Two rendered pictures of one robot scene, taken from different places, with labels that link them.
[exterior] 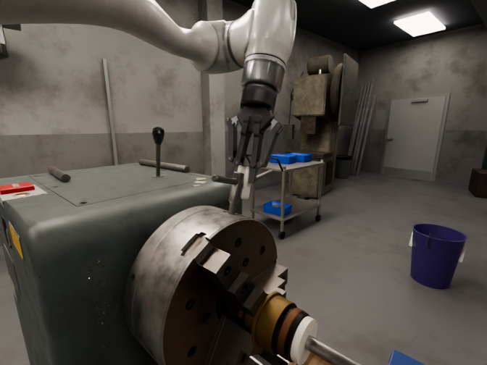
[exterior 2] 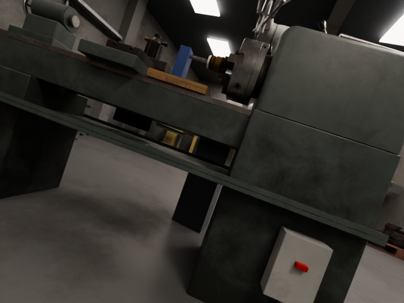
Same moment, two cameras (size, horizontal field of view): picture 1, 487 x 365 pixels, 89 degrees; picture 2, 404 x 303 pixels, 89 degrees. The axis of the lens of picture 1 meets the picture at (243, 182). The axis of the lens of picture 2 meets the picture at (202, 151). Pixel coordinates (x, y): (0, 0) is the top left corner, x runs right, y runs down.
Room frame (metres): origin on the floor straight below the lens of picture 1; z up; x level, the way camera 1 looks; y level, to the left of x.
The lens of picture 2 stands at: (1.34, -0.62, 0.65)
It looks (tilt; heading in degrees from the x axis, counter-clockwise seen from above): 2 degrees down; 146
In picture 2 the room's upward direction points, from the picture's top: 20 degrees clockwise
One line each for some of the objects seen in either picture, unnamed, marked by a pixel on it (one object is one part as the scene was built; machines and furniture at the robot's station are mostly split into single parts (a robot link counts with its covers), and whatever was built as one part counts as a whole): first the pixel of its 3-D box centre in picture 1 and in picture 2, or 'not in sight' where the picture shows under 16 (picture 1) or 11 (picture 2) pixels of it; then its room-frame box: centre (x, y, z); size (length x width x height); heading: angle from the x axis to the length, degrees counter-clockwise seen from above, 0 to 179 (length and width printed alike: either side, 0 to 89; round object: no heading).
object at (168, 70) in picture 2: not in sight; (153, 65); (0.04, -0.30, 1.00); 0.20 x 0.10 x 0.05; 49
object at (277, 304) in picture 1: (276, 323); (218, 64); (0.36, -0.06, 1.08); 0.09 x 0.09 x 0.09; 49
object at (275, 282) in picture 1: (270, 282); (231, 61); (0.47, -0.06, 1.08); 0.12 x 0.11 x 0.05; 139
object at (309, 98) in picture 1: (316, 127); not in sight; (5.11, -1.46, 1.37); 1.41 x 1.26 x 2.74; 132
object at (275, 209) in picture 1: (285, 190); not in sight; (3.38, -0.59, 0.52); 1.11 x 0.65 x 1.05; 128
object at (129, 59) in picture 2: not in sight; (132, 74); (0.02, -0.39, 0.89); 0.53 x 0.30 x 0.06; 139
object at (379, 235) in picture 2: not in sight; (153, 144); (0.23, -0.21, 0.55); 2.10 x 0.60 x 0.02; 49
